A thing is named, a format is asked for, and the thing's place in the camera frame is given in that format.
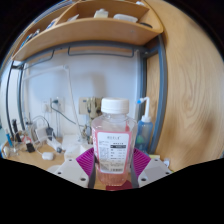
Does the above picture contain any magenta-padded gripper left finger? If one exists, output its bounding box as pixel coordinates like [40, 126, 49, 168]
[53, 147, 98, 189]

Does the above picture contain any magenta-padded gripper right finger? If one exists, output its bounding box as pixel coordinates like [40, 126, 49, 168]
[130, 148, 173, 188]

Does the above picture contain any clear bottle with pink drink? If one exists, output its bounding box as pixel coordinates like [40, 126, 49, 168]
[90, 97, 138, 187]

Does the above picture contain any white box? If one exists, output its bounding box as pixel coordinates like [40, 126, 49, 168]
[63, 133, 83, 159]

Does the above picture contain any small white oval case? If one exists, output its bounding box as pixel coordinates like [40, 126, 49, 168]
[41, 151, 55, 161]

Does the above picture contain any white power strip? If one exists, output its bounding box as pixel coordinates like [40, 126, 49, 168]
[46, 138, 64, 154]

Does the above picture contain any blue spray bottle white nozzle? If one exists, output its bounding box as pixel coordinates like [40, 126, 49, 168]
[134, 96, 155, 154]

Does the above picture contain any small black charger block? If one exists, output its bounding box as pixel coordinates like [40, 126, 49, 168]
[25, 141, 36, 154]

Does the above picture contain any white power adapter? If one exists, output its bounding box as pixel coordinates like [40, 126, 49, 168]
[34, 125, 49, 143]

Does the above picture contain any brown tree figure toy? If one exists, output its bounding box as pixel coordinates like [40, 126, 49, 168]
[84, 96, 103, 144]

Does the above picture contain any black electric shaver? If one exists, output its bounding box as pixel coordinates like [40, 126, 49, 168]
[11, 119, 19, 143]

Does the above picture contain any small blue tube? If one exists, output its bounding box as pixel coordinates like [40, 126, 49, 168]
[4, 128, 14, 148]

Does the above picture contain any thin white desk lamp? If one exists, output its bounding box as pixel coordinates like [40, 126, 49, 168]
[23, 64, 83, 134]

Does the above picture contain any wooden shelf unit with items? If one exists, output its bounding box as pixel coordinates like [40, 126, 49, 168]
[11, 0, 165, 63]

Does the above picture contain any black cable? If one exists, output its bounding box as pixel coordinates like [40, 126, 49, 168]
[53, 99, 86, 129]

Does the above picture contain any white wall plate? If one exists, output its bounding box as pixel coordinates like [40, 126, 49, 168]
[78, 97, 93, 116]

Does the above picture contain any white wall socket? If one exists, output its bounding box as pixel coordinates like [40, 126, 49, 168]
[51, 97, 65, 113]
[42, 99, 53, 113]

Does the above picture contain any grey metal shelf frame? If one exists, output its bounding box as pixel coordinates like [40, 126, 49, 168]
[4, 33, 168, 154]

